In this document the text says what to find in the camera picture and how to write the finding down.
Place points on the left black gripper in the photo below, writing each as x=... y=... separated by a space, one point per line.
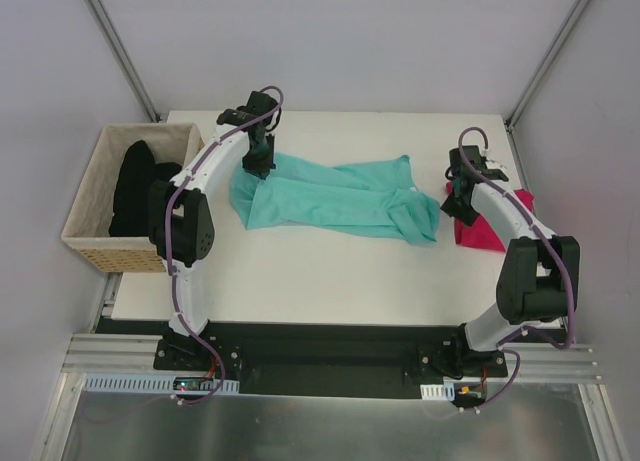
x=258 y=160

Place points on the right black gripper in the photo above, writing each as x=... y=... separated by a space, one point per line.
x=458 y=207

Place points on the teal t shirt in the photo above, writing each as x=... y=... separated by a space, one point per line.
x=376 y=199

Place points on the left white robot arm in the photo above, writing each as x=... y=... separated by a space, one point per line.
x=181 y=226

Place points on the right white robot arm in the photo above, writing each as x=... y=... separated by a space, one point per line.
x=538 y=281

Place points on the folded pink t shirt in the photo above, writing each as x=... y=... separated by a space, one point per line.
x=480 y=235

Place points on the black t shirt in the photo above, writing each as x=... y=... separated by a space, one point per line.
x=137 y=173

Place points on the wicker laundry basket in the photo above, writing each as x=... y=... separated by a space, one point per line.
x=86 y=228

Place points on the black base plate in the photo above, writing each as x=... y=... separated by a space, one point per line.
x=383 y=362

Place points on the right slotted cable duct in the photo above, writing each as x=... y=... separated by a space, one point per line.
x=438 y=392

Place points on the slotted cable duct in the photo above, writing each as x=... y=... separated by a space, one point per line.
x=438 y=392
x=158 y=384

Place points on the aluminium rail frame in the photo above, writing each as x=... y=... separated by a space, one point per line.
x=130 y=345

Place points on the left slotted cable duct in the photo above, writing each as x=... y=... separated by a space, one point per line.
x=158 y=384

